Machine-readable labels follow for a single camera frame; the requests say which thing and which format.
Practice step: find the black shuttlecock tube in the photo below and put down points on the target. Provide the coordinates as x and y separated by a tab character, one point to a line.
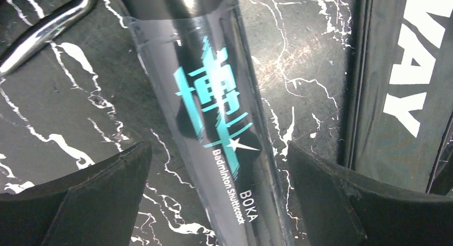
196	56

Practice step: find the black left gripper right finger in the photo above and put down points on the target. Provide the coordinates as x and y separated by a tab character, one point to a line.
342	207

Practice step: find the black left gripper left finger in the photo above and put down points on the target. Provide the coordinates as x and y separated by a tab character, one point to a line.
97	205

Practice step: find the black racket bag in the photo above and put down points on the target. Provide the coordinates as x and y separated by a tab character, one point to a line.
400	115

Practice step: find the chrome case handle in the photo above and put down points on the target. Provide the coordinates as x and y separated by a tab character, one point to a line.
43	32

